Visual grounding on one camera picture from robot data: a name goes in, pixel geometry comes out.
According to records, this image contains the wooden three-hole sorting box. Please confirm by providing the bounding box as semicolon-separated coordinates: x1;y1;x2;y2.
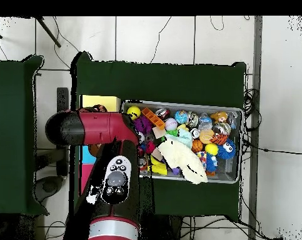
79;94;122;196

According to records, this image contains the silver mesh bin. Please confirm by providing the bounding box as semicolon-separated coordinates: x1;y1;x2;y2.
121;99;243;185

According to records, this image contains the purple spiky ball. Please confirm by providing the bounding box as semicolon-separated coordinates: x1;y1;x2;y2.
133;116;153;135

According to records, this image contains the orange plastic building block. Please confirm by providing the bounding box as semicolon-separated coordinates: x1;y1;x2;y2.
141;107;167;131

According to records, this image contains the white baseball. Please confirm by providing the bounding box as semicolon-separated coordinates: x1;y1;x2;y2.
164;117;179;131

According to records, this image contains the smooth yellow ball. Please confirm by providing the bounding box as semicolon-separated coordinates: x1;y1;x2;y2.
126;106;142;121

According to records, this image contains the mint green cloth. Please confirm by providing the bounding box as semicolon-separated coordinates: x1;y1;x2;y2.
164;128;193;149

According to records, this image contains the cream knitted cloth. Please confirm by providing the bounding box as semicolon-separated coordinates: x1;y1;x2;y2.
157;139;208;185

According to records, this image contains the dark green tablecloth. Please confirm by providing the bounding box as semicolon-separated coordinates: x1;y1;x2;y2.
69;51;247;218
0;54;49;217

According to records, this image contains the orange striped tiger plush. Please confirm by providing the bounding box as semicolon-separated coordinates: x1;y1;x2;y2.
210;133;229;146

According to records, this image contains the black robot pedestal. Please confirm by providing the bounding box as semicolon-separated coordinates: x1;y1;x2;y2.
140;213;184;240

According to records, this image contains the tangled black cable bundle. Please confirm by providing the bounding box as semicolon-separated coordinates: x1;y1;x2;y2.
242;88;263;133

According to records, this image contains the thin black floor cable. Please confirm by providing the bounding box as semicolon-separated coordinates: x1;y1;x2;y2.
243;139;302;156

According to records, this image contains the gray floor cable duct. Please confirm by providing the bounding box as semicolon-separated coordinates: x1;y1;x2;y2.
248;16;263;240

